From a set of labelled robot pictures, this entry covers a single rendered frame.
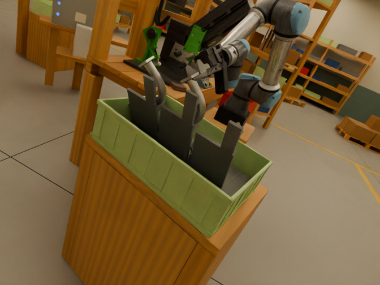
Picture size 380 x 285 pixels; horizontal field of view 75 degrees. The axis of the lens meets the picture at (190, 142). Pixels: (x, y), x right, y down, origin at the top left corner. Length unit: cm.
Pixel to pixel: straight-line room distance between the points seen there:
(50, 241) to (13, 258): 18
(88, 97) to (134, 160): 106
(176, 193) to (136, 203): 20
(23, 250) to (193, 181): 114
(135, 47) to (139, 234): 146
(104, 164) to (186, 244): 44
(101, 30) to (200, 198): 129
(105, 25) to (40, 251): 134
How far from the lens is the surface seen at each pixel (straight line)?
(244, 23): 127
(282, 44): 132
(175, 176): 81
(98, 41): 179
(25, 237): 173
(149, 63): 90
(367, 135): 771
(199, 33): 212
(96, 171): 110
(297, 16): 126
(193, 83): 82
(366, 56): 1069
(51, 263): 163
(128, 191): 99
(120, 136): 95
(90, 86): 187
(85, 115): 196
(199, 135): 83
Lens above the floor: 136
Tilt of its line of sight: 26 degrees down
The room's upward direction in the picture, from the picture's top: 23 degrees clockwise
